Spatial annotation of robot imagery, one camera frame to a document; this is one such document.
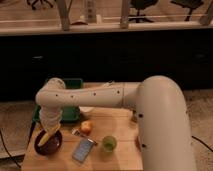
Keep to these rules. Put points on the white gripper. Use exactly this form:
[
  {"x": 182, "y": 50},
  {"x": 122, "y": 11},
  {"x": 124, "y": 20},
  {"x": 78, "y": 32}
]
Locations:
[{"x": 50, "y": 119}]

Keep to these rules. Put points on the yellow banana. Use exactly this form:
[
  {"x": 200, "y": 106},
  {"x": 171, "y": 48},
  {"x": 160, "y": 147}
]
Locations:
[{"x": 44, "y": 139}]

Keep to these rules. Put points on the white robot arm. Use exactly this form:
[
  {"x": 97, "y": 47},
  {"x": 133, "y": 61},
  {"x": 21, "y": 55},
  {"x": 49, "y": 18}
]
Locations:
[{"x": 161, "y": 111}]

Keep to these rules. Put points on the dark purple bowl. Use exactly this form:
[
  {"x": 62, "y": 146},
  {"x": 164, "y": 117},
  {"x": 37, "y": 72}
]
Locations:
[{"x": 51, "y": 146}]

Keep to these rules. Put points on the orange bowl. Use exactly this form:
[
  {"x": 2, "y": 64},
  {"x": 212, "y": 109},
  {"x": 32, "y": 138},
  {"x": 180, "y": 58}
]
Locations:
[{"x": 137, "y": 142}]

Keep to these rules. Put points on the green plastic tray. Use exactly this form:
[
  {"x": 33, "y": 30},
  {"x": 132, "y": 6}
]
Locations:
[{"x": 69, "y": 114}]

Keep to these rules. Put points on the orange apple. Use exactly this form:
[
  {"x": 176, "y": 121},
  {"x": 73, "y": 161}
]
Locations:
[{"x": 86, "y": 127}]

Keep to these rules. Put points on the white round container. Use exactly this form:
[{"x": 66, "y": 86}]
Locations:
[{"x": 85, "y": 109}]

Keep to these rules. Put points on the blue rectangular sponge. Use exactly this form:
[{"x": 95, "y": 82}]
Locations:
[{"x": 82, "y": 150}]

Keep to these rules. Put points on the green plastic cup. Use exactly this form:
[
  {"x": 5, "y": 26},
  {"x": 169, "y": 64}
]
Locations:
[{"x": 109, "y": 144}]

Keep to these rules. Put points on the dark small cup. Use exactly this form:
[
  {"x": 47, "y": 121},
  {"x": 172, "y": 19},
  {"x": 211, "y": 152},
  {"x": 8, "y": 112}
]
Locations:
[{"x": 134, "y": 117}]

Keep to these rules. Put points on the black office chair left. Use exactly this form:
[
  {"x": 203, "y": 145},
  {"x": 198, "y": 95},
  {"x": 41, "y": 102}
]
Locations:
[{"x": 36, "y": 4}]

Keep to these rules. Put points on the black office chair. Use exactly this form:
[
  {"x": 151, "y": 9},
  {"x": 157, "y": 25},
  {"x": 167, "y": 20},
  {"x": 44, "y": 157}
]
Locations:
[
  {"x": 190, "y": 4},
  {"x": 36, "y": 4},
  {"x": 139, "y": 5}
]

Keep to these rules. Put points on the black office chair right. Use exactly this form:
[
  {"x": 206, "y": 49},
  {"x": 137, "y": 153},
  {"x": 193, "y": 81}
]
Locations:
[{"x": 190, "y": 4}]

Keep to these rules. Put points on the white handled brush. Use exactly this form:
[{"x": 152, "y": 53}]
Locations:
[{"x": 107, "y": 84}]

